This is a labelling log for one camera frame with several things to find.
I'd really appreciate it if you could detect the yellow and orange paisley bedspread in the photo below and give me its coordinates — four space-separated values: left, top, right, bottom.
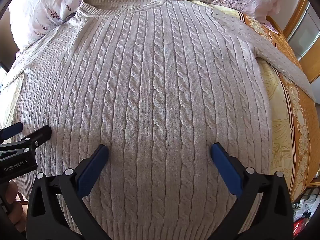
0 0 320 205

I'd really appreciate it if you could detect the person's left hand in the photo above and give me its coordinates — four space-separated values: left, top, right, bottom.
4 180 25 217

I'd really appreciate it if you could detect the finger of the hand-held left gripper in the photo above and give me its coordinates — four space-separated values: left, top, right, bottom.
0 126 52 155
0 124 23 140

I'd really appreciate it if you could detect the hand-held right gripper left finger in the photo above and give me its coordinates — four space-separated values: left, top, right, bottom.
26 144 118 240

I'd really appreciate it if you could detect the red object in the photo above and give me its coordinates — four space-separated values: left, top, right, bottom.
294 217 313 238

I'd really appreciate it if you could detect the beige cable-knit sweater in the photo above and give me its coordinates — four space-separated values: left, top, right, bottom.
15 0 316 240

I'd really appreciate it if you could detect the pink floral pillow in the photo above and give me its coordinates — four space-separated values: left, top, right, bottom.
9 0 140 52

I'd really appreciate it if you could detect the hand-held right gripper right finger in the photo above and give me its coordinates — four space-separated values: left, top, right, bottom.
195 142 294 240

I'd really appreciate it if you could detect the wooden headboard with glass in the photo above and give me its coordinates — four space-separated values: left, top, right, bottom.
282 0 320 83

